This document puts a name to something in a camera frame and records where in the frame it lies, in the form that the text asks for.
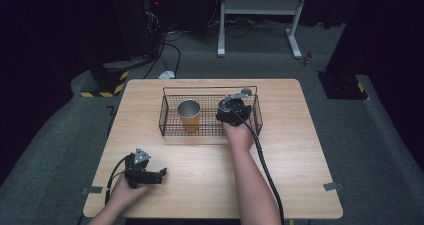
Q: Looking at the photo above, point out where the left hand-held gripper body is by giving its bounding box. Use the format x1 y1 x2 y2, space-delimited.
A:
123 147 154 189

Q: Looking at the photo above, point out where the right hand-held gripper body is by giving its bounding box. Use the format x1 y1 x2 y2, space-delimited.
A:
215 90 253 127

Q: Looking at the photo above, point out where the black wire basket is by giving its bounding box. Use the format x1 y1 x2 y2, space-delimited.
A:
158 85 264 138

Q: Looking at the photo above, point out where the person's right hand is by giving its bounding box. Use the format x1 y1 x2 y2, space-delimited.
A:
221 119 256 152

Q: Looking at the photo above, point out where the person's left hand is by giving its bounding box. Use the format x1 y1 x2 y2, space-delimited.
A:
105 174 152 213

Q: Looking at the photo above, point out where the grey tape piece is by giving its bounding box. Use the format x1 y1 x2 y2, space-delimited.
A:
323 181 344 192
81 185 104 195

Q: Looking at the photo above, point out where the black base with yellow stripes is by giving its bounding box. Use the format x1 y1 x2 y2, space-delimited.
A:
318 71 371 101
79 63 130 99

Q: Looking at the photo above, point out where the white metal stand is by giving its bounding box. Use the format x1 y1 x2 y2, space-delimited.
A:
217 0 310 60

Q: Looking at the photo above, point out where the dark equipment rack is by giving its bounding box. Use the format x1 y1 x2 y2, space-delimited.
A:
138 0 168 59

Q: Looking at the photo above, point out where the left hand-held gripper black cable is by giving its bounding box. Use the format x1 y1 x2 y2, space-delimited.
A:
105 154 134 206

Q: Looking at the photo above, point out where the hand-held gripper black cable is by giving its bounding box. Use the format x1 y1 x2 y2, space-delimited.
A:
229 106 286 225
105 154 134 206

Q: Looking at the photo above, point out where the right hand-held gripper black cable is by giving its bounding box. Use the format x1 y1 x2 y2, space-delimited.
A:
229 106 286 225

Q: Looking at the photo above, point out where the black floor cable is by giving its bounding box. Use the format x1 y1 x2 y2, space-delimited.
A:
143 31 168 80
163 42 182 78

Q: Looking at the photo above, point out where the bundle of black cables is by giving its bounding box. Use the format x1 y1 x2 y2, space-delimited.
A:
206 16 291 39

